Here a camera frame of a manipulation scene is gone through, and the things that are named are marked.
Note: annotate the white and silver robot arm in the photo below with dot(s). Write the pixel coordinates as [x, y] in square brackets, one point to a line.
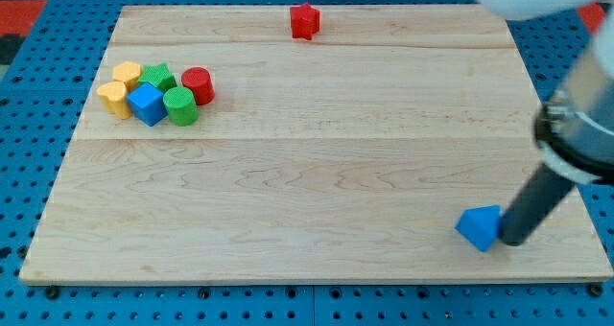
[576, 128]

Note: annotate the blue cube block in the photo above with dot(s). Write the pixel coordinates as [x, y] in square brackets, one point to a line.
[146, 103]

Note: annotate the red cylinder block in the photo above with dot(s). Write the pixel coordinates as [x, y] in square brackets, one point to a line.
[198, 80]

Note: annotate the red star block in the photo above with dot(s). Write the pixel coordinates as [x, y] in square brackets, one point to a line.
[305, 21]

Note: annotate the blue triangle block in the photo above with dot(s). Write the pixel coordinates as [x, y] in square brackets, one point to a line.
[480, 226]

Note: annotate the yellow heart block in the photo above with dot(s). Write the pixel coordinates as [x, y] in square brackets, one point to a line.
[114, 96]

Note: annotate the green star block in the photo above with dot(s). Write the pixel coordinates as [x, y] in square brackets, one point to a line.
[159, 76]

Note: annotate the wooden board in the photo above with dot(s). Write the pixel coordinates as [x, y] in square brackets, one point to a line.
[345, 159]

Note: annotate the green cylinder block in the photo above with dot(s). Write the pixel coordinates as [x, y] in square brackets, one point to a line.
[181, 106]

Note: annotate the yellow hexagon block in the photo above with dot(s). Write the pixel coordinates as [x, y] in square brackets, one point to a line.
[129, 73]

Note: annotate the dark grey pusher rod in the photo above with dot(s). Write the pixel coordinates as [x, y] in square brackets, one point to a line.
[539, 196]

